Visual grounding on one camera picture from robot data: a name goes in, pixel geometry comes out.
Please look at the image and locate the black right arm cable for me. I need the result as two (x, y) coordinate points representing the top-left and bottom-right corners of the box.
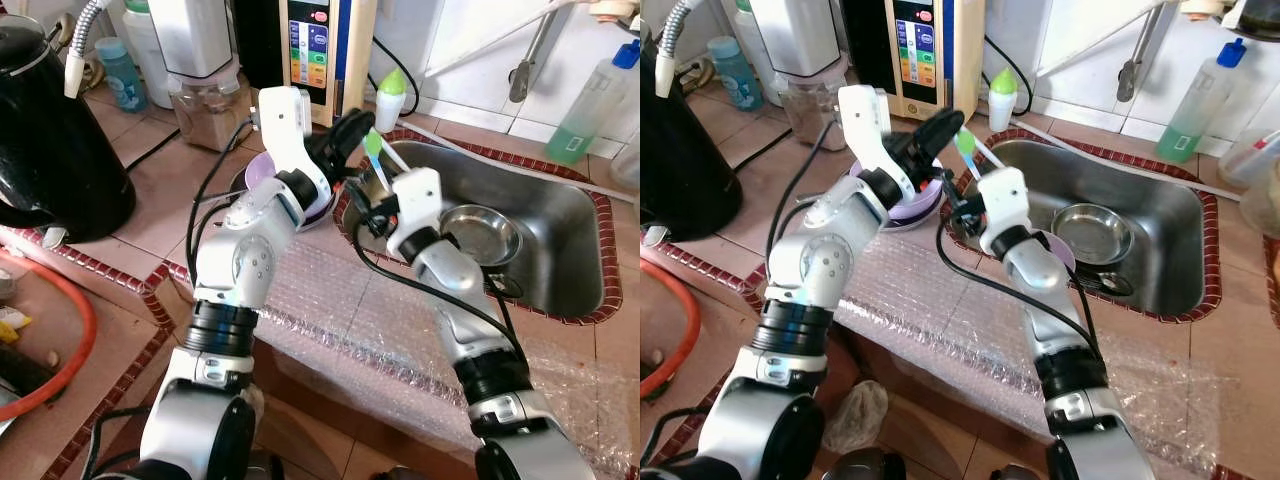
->
(348, 212), (528, 363)
(935, 218), (1103, 353)

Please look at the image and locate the silver flexible faucet hose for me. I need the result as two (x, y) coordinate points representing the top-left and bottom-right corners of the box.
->
(64, 0), (109, 99)
(654, 0), (703, 99)

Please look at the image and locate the stainless steel bowl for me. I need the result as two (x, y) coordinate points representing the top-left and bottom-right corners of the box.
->
(439, 204), (524, 268)
(1051, 202), (1135, 268)

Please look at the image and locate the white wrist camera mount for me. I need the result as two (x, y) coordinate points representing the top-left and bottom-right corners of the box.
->
(977, 167), (1032, 257)
(837, 84), (917, 197)
(250, 86), (332, 201)
(385, 167), (445, 257)

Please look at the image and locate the crumpled clear plastic bag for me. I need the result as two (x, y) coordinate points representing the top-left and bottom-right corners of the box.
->
(823, 379), (890, 457)

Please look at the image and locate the purple plastic bowl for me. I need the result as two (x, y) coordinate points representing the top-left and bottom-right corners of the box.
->
(243, 150), (343, 229)
(848, 158), (947, 229)

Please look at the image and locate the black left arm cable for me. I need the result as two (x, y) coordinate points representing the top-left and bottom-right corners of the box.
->
(764, 118), (839, 269)
(184, 114), (263, 293)

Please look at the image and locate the black appliance power cable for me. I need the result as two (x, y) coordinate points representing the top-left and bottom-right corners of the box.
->
(982, 34), (1032, 117)
(371, 37), (422, 120)

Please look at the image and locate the white plastic jug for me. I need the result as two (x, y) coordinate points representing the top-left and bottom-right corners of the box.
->
(733, 0), (773, 61)
(121, 0), (173, 109)

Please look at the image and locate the metal faucet handle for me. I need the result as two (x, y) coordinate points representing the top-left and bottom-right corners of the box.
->
(507, 8), (562, 104)
(1116, 4), (1167, 104)

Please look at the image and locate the clear bubble wrap sheet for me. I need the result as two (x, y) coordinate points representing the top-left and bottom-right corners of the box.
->
(834, 238), (1217, 473)
(165, 238), (641, 473)

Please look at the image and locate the green dish soap bottle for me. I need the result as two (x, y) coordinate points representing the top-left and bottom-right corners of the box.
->
(544, 39), (641, 167)
(1154, 37), (1249, 165)

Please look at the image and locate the stainless steel sink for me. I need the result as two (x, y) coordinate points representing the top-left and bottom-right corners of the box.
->
(948, 139), (1207, 317)
(344, 139), (607, 317)

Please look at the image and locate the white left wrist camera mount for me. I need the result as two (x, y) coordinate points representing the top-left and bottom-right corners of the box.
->
(837, 84), (917, 197)
(250, 86), (332, 201)

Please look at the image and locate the small blue plastic bottle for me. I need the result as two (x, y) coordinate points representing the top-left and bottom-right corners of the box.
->
(706, 36), (764, 112)
(94, 37), (149, 114)

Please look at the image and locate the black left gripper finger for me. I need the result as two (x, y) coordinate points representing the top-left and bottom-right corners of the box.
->
(924, 138), (963, 177)
(334, 134), (373, 171)
(336, 108), (377, 143)
(918, 108), (967, 143)

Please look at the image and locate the black kettle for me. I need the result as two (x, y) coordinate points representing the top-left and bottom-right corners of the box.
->
(640, 45), (744, 243)
(0, 14), (137, 245)

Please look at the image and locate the clear plastic container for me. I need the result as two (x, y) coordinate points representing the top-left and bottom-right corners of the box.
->
(1216, 128), (1280, 193)

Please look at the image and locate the orange plastic basin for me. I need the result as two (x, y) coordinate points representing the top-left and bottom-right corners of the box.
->
(640, 258), (702, 399)
(0, 250), (99, 422)

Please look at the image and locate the white bottle with green cap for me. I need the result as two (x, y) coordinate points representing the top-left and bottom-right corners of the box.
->
(987, 67), (1019, 132)
(374, 67), (409, 134)

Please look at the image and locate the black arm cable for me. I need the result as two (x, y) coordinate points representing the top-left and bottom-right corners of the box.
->
(348, 212), (528, 363)
(935, 218), (1103, 353)
(764, 118), (839, 269)
(184, 114), (263, 293)

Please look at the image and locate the black tall appliance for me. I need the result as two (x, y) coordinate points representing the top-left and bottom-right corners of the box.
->
(231, 0), (287, 93)
(839, 0), (897, 93)

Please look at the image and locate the beige water ioniser appliance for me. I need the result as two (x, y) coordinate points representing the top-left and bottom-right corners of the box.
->
(884, 0), (988, 123)
(279, 0), (380, 128)

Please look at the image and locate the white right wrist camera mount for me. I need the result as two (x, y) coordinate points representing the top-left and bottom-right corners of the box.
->
(977, 167), (1032, 257)
(385, 167), (445, 257)

